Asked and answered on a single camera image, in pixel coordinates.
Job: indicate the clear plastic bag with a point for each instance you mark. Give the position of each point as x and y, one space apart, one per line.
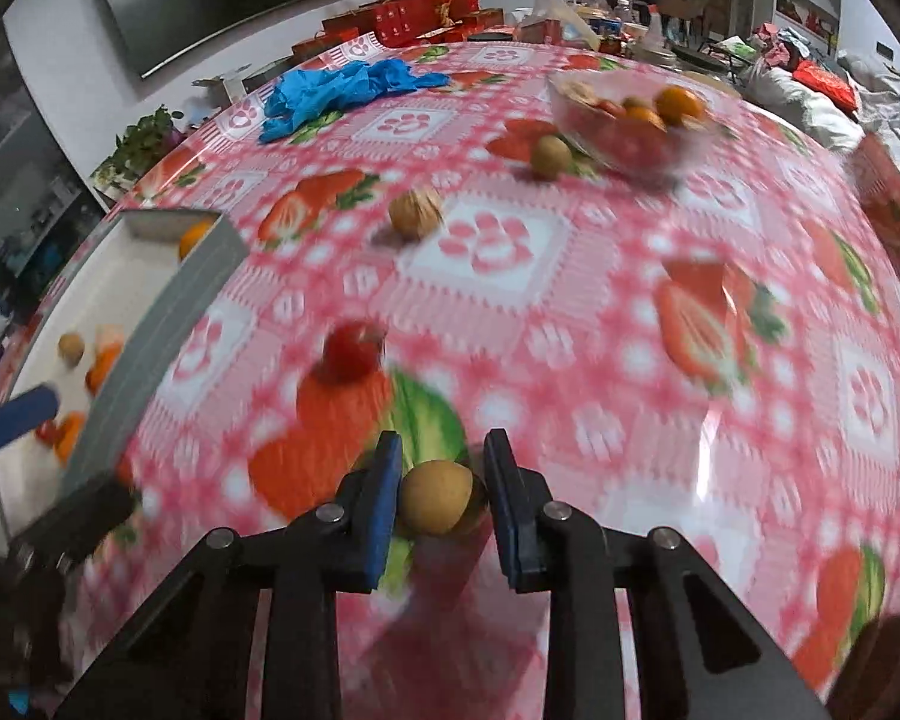
555 19

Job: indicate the stack of red gift boxes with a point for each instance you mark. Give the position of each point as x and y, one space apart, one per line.
412 15

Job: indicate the pile of clothes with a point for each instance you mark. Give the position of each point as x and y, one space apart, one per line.
817 82

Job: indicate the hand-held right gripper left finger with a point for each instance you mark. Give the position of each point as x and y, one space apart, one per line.
379 517

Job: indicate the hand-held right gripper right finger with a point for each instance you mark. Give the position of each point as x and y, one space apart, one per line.
504 510

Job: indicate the blue rubber gloves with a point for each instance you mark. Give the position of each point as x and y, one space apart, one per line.
345 94

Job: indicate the clear glass bowl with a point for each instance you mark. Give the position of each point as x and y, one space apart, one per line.
630 135

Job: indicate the grey rectangular tray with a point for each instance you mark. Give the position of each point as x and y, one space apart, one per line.
120 277

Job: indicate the green potted plant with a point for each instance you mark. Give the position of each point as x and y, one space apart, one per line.
146 139

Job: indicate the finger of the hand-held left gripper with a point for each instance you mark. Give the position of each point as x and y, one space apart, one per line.
15 416
75 521

